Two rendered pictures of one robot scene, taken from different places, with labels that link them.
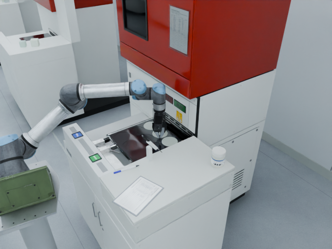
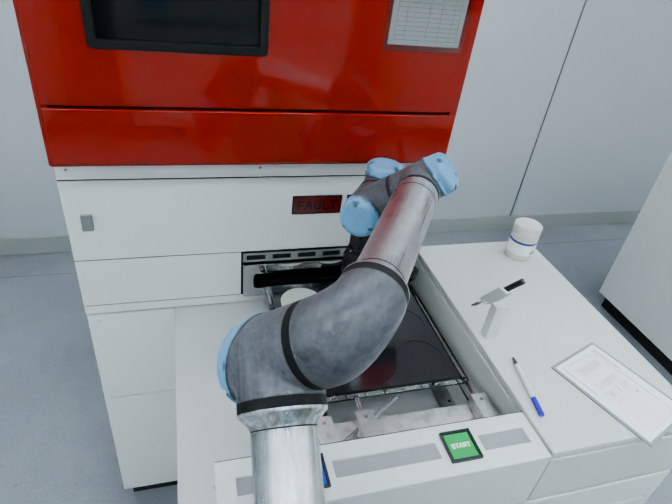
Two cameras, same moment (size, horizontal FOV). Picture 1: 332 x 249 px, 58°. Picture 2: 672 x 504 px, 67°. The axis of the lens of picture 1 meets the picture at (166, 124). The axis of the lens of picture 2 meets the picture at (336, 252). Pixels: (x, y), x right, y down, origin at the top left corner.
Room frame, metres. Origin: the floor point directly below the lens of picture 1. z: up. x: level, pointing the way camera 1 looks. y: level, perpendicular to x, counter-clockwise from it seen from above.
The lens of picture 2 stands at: (1.35, 0.98, 1.69)
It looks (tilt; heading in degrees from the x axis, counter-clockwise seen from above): 34 degrees down; 286
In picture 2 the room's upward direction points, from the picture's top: 8 degrees clockwise
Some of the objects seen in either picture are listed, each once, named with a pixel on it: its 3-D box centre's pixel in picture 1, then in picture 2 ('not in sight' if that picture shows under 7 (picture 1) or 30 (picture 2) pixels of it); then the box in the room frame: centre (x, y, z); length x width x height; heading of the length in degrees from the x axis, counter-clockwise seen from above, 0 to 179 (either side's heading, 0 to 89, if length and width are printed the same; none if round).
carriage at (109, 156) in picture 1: (109, 160); (405, 435); (1.35, 0.33, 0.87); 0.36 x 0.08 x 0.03; 35
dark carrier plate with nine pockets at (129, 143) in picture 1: (145, 139); (358, 328); (1.52, 0.13, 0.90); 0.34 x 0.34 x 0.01; 35
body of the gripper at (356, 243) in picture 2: (159, 115); (367, 249); (1.55, 0.04, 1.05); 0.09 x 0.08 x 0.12; 178
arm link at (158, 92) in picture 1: (158, 93); (381, 187); (1.54, 0.04, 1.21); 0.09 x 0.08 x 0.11; 88
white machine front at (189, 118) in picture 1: (157, 100); (260, 233); (1.80, 0.05, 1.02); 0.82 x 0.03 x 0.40; 35
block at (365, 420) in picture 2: (103, 149); (369, 432); (1.41, 0.38, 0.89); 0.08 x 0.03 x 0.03; 125
